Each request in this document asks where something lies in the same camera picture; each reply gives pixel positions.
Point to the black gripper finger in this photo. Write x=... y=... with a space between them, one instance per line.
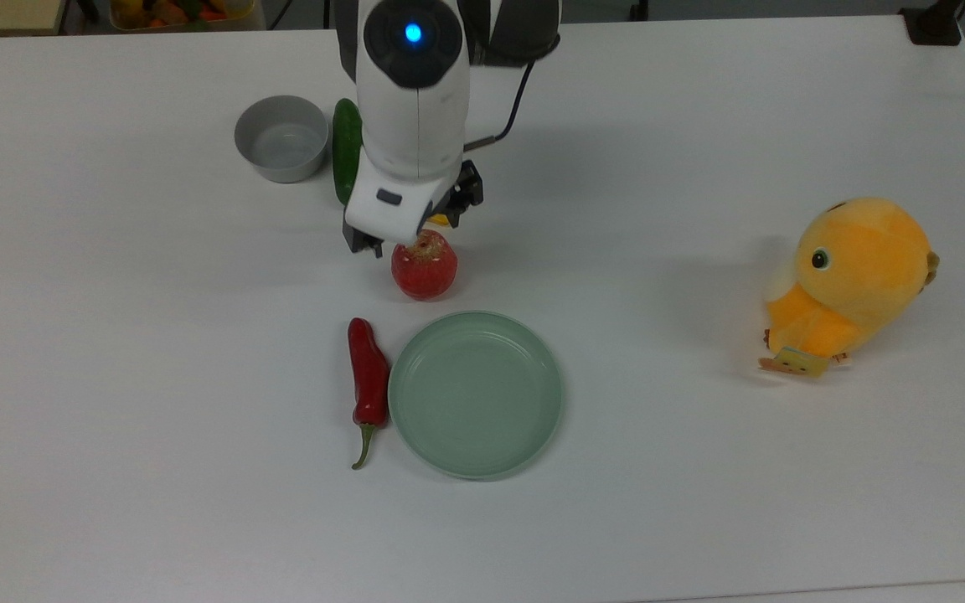
x=363 y=243
x=467 y=188

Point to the red apple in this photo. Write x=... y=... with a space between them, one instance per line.
x=424 y=268

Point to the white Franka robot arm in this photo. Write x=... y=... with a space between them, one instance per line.
x=415 y=126

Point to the yellow banana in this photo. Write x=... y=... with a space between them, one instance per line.
x=441 y=221

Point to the green cucumber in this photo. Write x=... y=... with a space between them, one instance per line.
x=346 y=159

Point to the grey round bowl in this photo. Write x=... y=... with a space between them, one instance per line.
x=281 y=142

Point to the red chili pepper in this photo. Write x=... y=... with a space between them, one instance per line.
x=368 y=377

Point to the pale green plate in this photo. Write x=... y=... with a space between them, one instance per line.
x=474 y=394

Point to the clear box of toy fruit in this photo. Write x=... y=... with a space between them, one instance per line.
x=172 y=12

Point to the orange plush toy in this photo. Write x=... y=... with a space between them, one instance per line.
x=859 y=276

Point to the black table clamp base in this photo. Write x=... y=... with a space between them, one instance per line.
x=935 y=25

